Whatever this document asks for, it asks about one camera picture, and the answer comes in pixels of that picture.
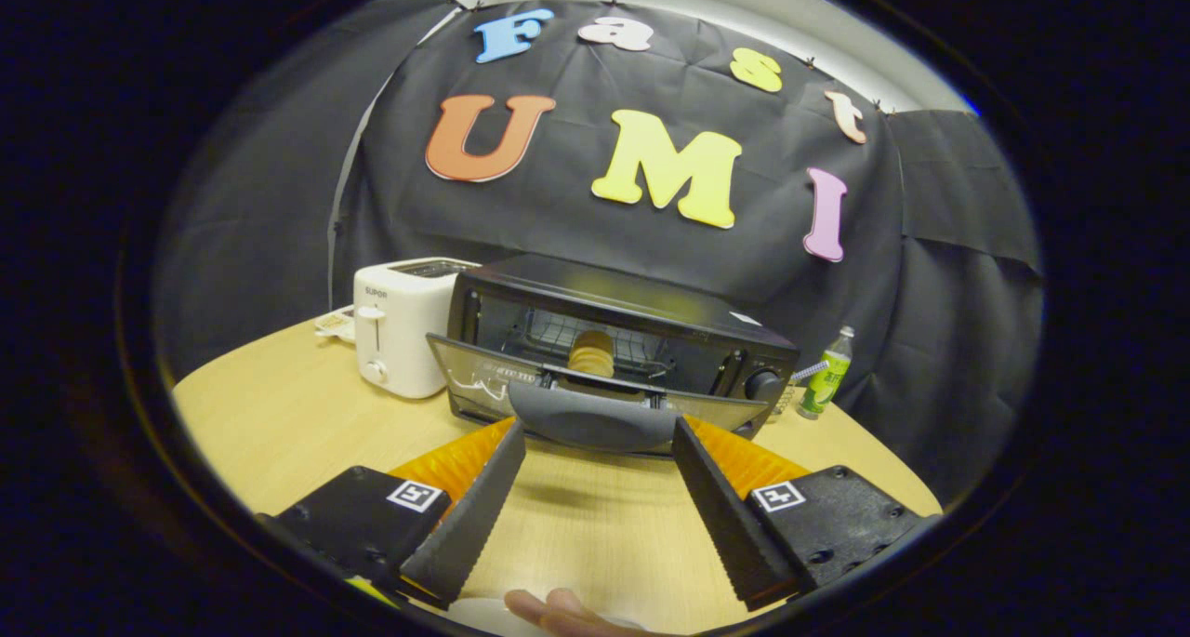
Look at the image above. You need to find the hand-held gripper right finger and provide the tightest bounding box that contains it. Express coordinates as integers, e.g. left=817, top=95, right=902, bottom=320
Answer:
left=671, top=415, right=942, bottom=612

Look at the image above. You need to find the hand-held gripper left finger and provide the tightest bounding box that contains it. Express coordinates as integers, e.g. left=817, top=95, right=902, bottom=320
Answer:
left=256, top=417, right=528, bottom=610

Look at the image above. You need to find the ridged bread roll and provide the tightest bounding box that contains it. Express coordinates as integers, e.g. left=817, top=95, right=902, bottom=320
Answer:
left=567, top=329, right=616, bottom=379

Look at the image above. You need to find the black toaster oven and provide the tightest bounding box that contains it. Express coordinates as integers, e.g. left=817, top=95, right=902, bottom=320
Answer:
left=426, top=253, right=800, bottom=457

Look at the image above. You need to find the white pop-up toaster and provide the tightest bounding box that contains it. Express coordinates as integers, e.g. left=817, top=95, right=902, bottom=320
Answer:
left=352, top=257, right=482, bottom=400

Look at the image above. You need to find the white plate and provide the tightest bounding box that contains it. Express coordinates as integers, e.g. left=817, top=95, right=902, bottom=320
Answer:
left=446, top=597, right=652, bottom=637

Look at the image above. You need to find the green drink bottle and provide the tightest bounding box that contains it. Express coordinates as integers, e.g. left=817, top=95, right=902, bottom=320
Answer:
left=798, top=325, right=854, bottom=421

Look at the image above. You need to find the small white printed tag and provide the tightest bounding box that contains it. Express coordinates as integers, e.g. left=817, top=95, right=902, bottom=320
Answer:
left=314, top=307, right=358, bottom=343

